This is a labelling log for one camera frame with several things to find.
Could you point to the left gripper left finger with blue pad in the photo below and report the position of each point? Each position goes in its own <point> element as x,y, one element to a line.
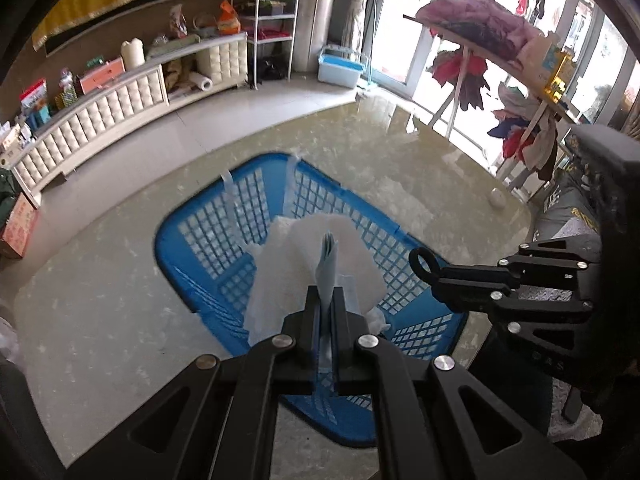
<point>217,418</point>

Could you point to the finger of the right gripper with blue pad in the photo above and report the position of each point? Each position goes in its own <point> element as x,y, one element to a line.
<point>425,266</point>

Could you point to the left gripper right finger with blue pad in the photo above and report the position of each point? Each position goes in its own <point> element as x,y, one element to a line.
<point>433,419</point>

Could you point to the white embossed paper towel stack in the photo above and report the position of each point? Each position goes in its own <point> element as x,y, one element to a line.
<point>286,265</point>

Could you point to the light blue cloth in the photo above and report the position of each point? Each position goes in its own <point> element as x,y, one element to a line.
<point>325,281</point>

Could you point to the blue plastic basket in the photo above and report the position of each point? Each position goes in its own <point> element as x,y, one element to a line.
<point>205,249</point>

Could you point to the light blue storage bin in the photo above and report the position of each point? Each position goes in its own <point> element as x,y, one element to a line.
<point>342,66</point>

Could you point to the wooden ironing board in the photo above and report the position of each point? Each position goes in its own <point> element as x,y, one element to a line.
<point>505,170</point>

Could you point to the pink clothes pile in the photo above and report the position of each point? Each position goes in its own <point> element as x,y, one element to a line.
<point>484,22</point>

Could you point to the cardboard box with print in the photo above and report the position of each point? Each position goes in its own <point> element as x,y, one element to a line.
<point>16,232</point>

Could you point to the white paper towel roll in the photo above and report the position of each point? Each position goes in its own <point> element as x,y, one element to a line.
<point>200,81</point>

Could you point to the white metal shelf rack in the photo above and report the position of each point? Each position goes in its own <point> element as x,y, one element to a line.
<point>270,27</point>

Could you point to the green plastic bag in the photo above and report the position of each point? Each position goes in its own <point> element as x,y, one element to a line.
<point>9,193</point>

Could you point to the white standing air conditioner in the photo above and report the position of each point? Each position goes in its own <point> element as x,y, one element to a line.
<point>311,33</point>

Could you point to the orange snack bag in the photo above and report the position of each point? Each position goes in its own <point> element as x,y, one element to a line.
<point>228,22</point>

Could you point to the white tufted tv cabinet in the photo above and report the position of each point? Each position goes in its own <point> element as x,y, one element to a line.
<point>129,102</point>

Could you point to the white plastic jug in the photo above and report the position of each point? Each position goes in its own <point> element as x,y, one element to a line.
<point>132,53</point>

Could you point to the pink drawer box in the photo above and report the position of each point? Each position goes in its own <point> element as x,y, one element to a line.
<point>101,75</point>

